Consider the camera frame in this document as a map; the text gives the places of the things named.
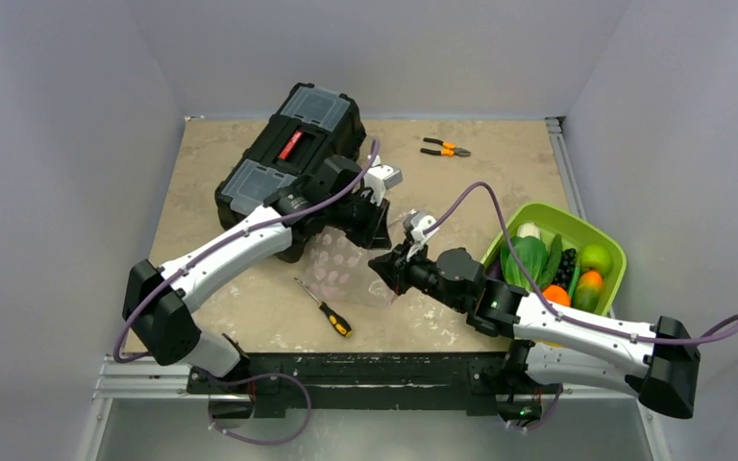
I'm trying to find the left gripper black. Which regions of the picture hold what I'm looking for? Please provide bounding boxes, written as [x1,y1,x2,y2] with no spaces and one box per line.
[327,188,390,249]

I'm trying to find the clear zip top bag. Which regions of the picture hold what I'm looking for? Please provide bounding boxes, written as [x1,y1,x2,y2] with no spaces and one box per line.
[299,228,397,307]

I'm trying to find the green bok choy toy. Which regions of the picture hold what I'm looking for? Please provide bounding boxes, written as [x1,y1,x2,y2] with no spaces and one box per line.
[500,236,548,292]

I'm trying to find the orange tangerine toy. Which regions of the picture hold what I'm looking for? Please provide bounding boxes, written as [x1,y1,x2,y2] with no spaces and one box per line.
[542,284,572,306]

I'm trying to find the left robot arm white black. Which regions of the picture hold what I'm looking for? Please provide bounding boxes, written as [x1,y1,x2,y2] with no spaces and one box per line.
[122,156,403,393]

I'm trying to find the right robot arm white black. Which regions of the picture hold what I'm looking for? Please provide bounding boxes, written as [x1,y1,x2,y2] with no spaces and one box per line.
[368,244,701,419]

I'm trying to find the yellow black screwdriver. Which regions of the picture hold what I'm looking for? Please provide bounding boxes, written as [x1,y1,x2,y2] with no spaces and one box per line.
[294,278,354,338]

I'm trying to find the orange black pliers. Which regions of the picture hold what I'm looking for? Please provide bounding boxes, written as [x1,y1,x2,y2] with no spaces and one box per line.
[419,137,471,158]

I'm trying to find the green cucumber toy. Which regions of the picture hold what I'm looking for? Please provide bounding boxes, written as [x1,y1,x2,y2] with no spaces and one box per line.
[536,234,563,291]

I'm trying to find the black grapes toy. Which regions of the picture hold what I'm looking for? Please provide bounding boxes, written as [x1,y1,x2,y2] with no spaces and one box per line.
[553,248,578,290]

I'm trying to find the green plastic basin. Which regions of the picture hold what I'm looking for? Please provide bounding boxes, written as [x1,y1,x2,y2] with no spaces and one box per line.
[506,202,627,316]

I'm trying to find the orange mango toy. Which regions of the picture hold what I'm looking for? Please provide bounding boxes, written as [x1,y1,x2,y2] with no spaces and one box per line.
[572,270,603,312]

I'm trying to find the green apple toy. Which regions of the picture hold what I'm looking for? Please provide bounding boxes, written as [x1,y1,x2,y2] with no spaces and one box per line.
[578,244,613,277]

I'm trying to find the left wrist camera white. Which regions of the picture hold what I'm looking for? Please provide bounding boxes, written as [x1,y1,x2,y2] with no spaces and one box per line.
[361,164,403,206]

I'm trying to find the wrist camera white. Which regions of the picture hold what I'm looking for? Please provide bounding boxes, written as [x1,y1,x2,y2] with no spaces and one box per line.
[361,164,403,206]
[403,210,439,260]

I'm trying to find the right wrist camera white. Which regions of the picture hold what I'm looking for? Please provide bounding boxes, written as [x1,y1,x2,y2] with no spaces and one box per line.
[403,210,439,260]

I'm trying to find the black toolbox red handle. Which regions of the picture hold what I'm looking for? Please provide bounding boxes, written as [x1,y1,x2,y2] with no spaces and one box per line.
[214,83,366,263]

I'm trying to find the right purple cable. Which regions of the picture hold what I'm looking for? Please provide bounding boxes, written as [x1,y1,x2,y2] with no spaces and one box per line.
[429,182,738,347]

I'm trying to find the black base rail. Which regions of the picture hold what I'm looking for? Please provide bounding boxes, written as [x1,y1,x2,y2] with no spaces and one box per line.
[186,342,558,420]

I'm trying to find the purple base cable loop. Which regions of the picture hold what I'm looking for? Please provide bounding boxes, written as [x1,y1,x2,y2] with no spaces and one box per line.
[207,371,313,448]

